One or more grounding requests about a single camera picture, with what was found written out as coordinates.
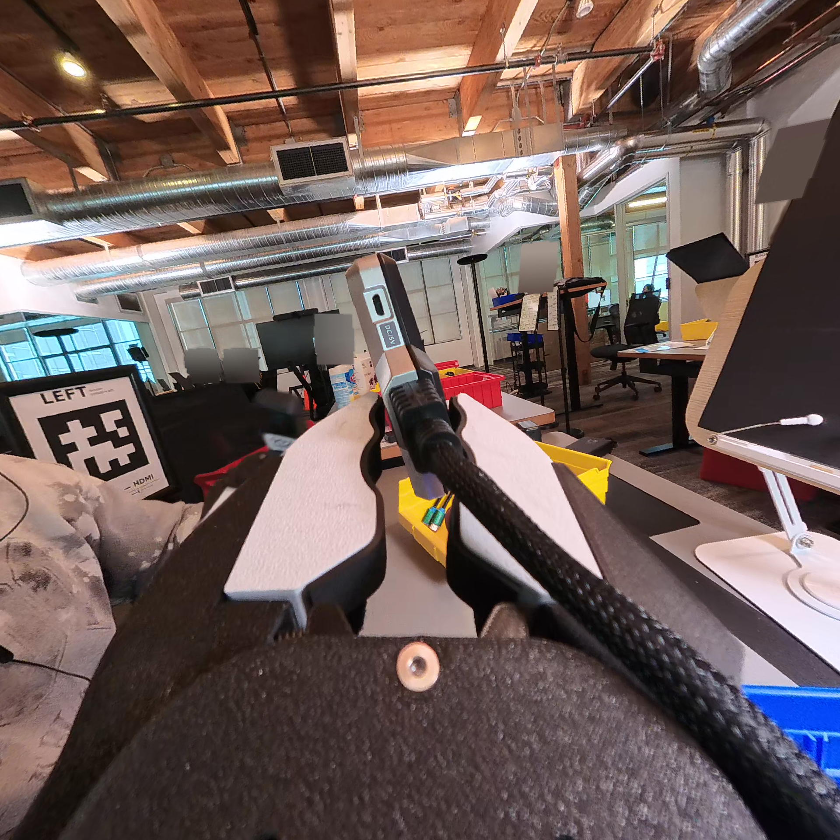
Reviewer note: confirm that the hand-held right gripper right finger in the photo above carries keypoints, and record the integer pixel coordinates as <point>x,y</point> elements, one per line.
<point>518,459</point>

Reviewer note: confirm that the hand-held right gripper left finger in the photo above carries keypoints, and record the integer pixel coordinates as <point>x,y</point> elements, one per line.
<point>308,518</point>

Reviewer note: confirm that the yellow plastic bin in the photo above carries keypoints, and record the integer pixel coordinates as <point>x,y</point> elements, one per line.
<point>417,518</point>
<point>695,330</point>

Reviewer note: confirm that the grey hdmi switch box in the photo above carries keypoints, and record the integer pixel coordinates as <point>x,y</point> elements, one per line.
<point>392,361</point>

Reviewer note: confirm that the blue plastic bin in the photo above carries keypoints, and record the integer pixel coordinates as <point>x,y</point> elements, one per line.
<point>800,715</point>

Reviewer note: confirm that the grey wood-edged table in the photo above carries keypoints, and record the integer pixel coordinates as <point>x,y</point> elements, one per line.
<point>525,407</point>

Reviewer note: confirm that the white wipes canister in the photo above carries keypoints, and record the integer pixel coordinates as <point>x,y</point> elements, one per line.
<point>342,387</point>

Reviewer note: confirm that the black display on stand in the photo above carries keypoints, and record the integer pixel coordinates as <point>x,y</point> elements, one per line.
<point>282,341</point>

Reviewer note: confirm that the black partition panel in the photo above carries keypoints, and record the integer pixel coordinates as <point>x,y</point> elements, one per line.
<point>210,420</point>

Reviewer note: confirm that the black power box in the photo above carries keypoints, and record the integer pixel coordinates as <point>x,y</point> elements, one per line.
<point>590,447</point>

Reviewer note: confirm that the red ribbed bin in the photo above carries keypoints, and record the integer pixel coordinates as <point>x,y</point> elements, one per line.
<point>479,387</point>

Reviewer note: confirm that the red basket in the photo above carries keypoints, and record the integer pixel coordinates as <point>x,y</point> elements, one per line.
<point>223,472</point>

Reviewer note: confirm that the tall standing desk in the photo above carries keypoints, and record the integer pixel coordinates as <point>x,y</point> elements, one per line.
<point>572,354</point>

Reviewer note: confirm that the cart with blue bins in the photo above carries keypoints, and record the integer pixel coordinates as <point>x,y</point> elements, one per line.
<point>525,339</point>

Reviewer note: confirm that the brown standing desk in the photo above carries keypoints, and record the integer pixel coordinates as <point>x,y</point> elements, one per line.
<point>663,353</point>

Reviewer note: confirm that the black office chair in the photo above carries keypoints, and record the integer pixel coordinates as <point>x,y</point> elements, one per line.
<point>640,315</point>

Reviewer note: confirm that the black framed marker sign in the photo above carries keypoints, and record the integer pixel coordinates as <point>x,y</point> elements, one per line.
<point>92,433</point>

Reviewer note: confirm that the black floor lamp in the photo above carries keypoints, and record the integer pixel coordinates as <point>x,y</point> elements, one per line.
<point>472,258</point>

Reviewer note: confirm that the red storage tote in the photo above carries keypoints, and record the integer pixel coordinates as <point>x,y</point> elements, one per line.
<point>728,472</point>

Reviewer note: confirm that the black wood-edged board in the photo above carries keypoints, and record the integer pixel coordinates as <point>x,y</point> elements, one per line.
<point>709,259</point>
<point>787,328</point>

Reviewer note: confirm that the white page holder clip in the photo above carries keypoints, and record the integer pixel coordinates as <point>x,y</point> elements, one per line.
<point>814,419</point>

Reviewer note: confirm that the round ceiling light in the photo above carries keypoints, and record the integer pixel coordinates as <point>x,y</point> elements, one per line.
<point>72,65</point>

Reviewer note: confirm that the silver air duct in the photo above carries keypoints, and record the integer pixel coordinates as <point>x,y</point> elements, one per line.
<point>197,249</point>
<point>715,59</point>
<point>164,193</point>
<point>656,141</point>

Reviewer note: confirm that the wooden post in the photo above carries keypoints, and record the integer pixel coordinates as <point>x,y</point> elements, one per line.
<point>569,229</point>

